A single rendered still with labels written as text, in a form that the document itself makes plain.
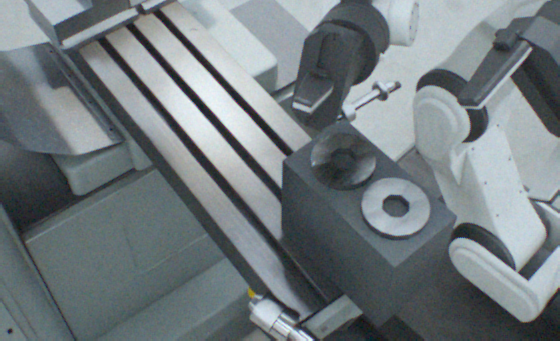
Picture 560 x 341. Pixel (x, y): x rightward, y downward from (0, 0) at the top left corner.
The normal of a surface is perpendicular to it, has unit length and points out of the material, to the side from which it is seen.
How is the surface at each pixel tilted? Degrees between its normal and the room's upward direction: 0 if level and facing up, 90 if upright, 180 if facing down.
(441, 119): 90
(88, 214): 90
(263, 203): 0
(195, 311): 0
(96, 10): 90
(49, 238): 90
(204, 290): 0
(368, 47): 71
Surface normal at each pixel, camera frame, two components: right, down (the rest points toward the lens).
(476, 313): 0.01, -0.60
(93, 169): 0.60, 0.65
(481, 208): -0.71, 0.56
